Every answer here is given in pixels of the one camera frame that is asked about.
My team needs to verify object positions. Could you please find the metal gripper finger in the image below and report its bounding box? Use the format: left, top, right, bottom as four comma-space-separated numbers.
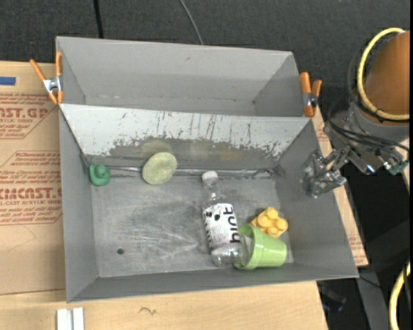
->
306, 170, 348, 199
300, 146, 351, 185

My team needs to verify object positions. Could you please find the yellow toy building block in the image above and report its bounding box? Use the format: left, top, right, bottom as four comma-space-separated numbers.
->
250, 206, 290, 239

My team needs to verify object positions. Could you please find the light green plastic cup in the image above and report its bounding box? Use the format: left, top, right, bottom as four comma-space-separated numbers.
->
233, 223, 288, 272

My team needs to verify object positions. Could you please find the clear plastic bottle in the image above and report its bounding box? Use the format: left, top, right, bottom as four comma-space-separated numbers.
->
200, 170, 246, 268

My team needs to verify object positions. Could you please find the pale green round sponge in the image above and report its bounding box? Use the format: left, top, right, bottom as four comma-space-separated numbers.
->
141, 151, 178, 186

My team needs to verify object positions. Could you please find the grey metal bin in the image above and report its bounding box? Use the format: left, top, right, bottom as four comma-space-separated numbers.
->
54, 35, 361, 304

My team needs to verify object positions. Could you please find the green toy duck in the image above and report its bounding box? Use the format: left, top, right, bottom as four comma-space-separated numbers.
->
89, 164, 112, 187

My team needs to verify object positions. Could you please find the brown cardboard board, red print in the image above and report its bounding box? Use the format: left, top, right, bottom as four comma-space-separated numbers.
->
0, 59, 370, 297

